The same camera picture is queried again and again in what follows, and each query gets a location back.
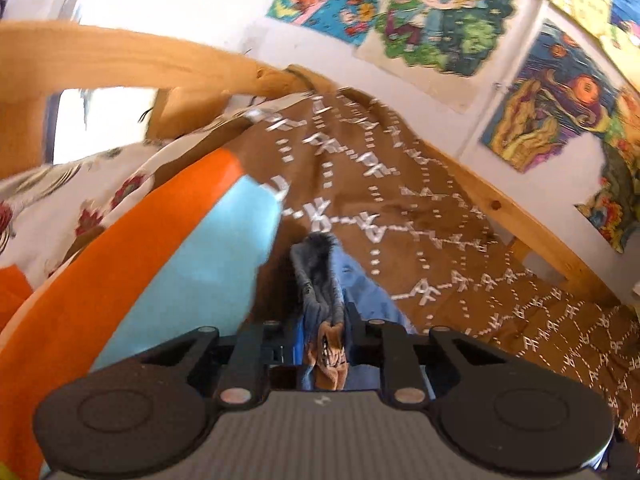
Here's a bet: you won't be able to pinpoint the floral white cloth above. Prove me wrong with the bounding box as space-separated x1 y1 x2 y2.
0 105 281 286

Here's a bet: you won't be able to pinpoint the brown patterned blanket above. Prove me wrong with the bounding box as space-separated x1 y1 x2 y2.
240 87 640 443

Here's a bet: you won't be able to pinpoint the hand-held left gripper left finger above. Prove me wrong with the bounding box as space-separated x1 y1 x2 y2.
132 321 296 408

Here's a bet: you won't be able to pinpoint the torn colourful wall poster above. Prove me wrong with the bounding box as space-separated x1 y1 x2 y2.
574 87 640 255

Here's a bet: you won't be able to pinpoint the orange blue green bed sheet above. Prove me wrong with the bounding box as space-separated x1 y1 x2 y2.
0 147 311 480

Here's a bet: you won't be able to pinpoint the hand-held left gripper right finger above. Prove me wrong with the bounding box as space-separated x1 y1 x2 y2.
345 304 506 406

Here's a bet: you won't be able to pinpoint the wooden bed frame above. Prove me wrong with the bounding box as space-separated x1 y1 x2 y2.
0 20 626 311

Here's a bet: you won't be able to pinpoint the blue car-print pants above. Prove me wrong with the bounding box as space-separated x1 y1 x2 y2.
289 232 417 392

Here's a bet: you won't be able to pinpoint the window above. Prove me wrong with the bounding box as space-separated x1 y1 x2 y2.
49 87 157 167

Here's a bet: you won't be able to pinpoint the green figure wall poster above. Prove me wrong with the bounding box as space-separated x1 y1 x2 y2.
354 0 545 114

